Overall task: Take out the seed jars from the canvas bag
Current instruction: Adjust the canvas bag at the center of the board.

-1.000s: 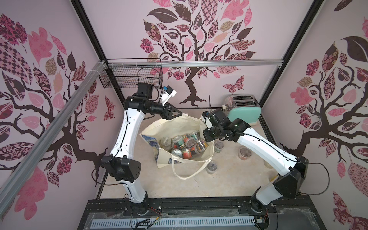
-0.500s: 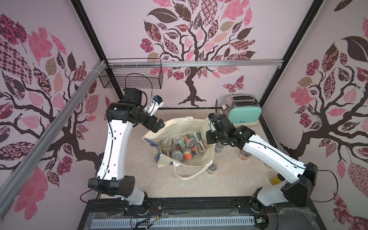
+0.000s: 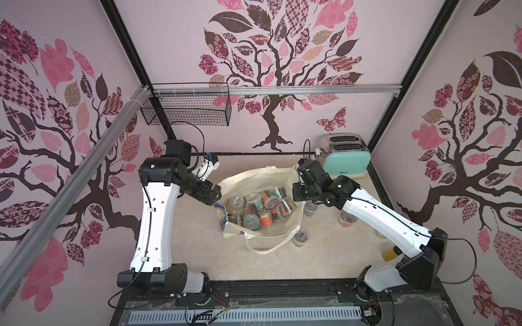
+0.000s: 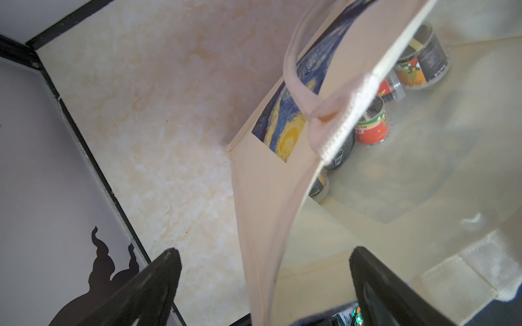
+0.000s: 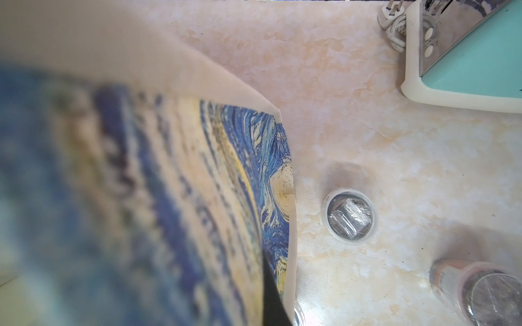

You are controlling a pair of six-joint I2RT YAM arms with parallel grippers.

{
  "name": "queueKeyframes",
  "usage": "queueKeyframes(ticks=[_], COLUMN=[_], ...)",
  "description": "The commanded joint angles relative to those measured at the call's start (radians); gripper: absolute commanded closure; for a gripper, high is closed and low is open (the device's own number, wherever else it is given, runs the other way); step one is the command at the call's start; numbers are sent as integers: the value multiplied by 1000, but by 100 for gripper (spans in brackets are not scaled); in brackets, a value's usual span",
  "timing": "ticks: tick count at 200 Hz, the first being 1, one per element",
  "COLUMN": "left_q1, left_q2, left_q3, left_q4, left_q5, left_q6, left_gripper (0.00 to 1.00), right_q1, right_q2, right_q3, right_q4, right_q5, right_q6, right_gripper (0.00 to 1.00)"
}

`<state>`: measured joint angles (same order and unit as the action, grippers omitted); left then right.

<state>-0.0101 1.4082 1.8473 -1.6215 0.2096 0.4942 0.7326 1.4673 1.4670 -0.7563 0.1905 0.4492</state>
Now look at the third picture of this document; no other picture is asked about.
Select pink label seed jar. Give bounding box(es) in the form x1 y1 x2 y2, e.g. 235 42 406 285
338 211 358 228

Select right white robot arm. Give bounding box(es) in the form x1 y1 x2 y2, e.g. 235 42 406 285
292 158 453 300

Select black wire basket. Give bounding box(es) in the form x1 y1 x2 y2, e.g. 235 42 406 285
141 81 232 127

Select mint green toaster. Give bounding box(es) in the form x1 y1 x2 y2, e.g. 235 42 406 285
315 133 371 178

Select white slotted cable duct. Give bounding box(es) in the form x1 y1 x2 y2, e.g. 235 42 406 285
125 306 362 325

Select green label seed jar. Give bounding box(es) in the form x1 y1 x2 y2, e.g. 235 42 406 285
247 192 265 211

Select black base frame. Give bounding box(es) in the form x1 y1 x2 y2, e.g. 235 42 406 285
110 278 462 325

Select cream canvas tote bag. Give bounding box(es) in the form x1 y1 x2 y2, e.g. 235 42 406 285
214 167 304 255

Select silver tin can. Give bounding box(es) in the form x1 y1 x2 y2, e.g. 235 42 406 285
242 213 261 231

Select aluminium rail wall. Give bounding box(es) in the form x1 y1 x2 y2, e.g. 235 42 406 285
1 85 150 304
152 84 402 97

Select red label seed jar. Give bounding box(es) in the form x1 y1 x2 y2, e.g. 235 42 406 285
258 210 274 228

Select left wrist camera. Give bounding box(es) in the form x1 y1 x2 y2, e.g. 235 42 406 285
192 153 220 181

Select yellow label seed jar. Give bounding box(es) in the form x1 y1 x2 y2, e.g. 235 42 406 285
382 246 402 262

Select clear seed jar dark lid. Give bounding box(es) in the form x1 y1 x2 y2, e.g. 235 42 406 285
292 229 309 247

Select clear jar sandy contents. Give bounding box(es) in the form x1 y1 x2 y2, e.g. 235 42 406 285
374 230 387 240

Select aluminium rail back wall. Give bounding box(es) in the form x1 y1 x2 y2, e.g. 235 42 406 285
152 84 402 97

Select grey clear seed jar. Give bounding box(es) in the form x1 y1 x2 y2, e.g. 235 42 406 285
303 201 318 217

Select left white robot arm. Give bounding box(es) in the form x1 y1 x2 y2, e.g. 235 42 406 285
117 140 221 298

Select aluminium rail left wall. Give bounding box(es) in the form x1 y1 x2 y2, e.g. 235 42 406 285
1 85 150 304

